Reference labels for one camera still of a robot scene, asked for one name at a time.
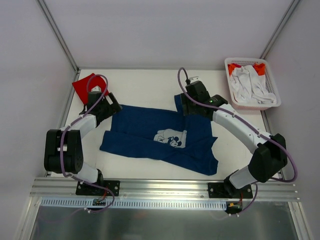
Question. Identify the aluminium mounting rail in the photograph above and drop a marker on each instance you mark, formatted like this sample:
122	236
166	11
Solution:
163	189

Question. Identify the blue t shirt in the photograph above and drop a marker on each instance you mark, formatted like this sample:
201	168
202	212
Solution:
163	135

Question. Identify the white slotted cable duct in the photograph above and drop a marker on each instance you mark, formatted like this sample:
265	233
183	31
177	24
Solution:
212	205

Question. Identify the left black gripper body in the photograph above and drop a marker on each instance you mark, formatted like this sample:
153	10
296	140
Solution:
113	103

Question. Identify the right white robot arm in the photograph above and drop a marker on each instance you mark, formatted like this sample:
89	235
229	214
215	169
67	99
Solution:
268	156

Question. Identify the white plastic basket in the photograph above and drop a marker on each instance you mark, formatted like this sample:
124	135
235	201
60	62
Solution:
270	83

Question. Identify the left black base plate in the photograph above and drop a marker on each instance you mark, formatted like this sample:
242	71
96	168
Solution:
89	190

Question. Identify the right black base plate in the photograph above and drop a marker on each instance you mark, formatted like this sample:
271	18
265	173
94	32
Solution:
216	190

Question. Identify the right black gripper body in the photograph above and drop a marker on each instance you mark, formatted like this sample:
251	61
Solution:
186	106

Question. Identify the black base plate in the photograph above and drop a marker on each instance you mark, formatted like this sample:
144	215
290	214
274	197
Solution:
216	190
89	190

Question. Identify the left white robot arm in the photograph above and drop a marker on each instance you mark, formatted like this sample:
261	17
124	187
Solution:
63	152

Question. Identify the white t shirt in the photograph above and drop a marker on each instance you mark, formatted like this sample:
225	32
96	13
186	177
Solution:
250	88

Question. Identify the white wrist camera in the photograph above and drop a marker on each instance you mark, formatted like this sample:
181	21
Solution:
96	89
193	79

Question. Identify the orange t shirt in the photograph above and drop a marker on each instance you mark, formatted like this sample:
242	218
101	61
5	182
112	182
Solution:
259	68

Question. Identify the folded red t shirt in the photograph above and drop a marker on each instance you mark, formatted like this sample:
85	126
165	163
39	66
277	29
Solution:
82	89

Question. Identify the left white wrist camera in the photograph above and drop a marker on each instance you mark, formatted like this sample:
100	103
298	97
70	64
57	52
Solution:
96	89

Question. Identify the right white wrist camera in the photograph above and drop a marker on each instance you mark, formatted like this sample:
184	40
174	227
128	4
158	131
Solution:
193	79

